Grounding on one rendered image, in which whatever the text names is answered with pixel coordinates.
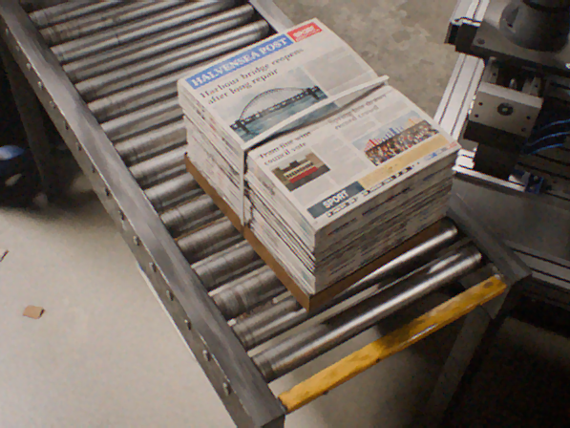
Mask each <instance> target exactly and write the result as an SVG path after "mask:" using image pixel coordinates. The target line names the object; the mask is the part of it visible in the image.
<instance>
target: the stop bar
mask: <svg viewBox="0 0 570 428"><path fill-rule="evenodd" d="M506 289H507V284H506V283H504V282H503V281H502V280H501V279H500V278H499V276H497V275H494V276H492V277H489V278H487V279H486V280H484V281H482V282H480V283H479V284H477V285H475V286H473V287H470V288H469V289H466V290H464V291H462V293H461V294H459V295H457V296H455V297H453V298H452V299H450V300H448V301H446V302H444V303H443V304H441V305H438V306H436V307H434V308H433V309H431V310H428V312H427V313H425V314H423V315H420V316H418V317H417V318H415V319H413V320H412V321H410V322H409V323H407V324H405V325H402V326H400V327H399V328H397V329H395V330H393V332H391V333H389V334H386V335H384V336H382V337H381V338H379V339H377V340H375V341H374V342H372V343H370V344H368V345H366V346H365V347H363V348H361V349H359V351H357V352H356V353H353V354H350V355H348V356H347V357H345V358H343V359H341V360H339V361H338V362H336V363H334V364H332V365H329V366H328V367H327V368H326V369H324V370H322V371H321V372H320V373H318V374H315V375H313V376H311V377H309V378H307V379H305V380H304V381H302V382H300V383H298V384H296V385H294V387H292V388H290V389H288V390H286V391H285V392H283V393H281V394H279V395H278V397H276V401H278V404H279V405H280V407H281V409H282V410H283V412H284V413H285V414H286V415H289V414H291V413H292V412H294V411H297V410H299V409H300V408H302V407H304V406H306V405H307V404H308V403H310V401H311V400H314V399H316V398H318V397H319V396H322V395H326V394H327V393H328V392H329V391H332V390H333V389H335V388H337V387H339V386H340V384H342V383H344V382H346V381H347V380H349V379H352V378H354V377H355V376H357V375H359V374H360V373H362V372H364V371H366V370H368V369H370V368H372V366H374V365H375V364H377V363H379V362H381V361H382V360H384V359H387V358H389V357H390V356H392V355H394V354H396V353H398V352H400V351H402V350H404V349H406V347H408V346H410V344H412V343H414V342H416V341H417V340H419V339H422V338H424V337H425V336H427V335H429V334H431V333H432V332H435V331H437V330H439V328H441V327H443V326H445V325H446V324H448V323H450V322H452V321H453V320H455V319H457V318H459V317H460V316H462V315H464V314H466V313H467V312H469V311H471V310H474V308H479V307H480V305H481V304H483V303H485V302H487V301H488V300H491V299H493V298H495V297H496V296H498V295H500V294H501V293H502V292H504V291H506Z"/></svg>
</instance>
